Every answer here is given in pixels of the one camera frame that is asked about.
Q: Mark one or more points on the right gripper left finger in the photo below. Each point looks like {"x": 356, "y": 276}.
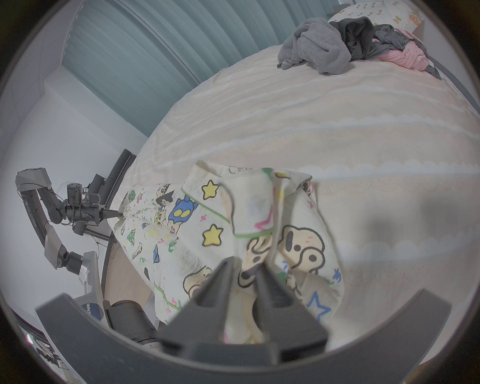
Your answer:
{"x": 202, "y": 318}

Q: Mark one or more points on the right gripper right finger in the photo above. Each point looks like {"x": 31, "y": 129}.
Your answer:
{"x": 300, "y": 330}

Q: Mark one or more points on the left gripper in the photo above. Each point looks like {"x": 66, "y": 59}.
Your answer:
{"x": 92, "y": 214}

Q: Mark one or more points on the white printed pyjama top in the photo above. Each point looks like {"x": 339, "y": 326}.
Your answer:
{"x": 262, "y": 210}

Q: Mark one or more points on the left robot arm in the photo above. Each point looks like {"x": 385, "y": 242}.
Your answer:
{"x": 33, "y": 178}

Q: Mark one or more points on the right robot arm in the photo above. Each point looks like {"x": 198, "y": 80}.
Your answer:
{"x": 127, "y": 318}

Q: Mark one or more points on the pile of clothes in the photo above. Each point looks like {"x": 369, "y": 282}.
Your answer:
{"x": 360, "y": 37}

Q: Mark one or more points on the black ribbed panel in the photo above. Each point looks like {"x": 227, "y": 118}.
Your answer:
{"x": 120, "y": 168}

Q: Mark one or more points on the blue-green curtain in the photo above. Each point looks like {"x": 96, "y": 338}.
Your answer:
{"x": 168, "y": 56}

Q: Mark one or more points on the bed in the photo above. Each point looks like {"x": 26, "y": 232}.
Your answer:
{"x": 375, "y": 131}

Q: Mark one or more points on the grey garment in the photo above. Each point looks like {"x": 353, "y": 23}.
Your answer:
{"x": 318, "y": 52}

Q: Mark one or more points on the white printed pillow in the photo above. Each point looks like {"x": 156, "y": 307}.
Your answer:
{"x": 393, "y": 13}

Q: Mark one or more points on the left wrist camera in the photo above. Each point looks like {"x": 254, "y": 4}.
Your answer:
{"x": 92, "y": 198}

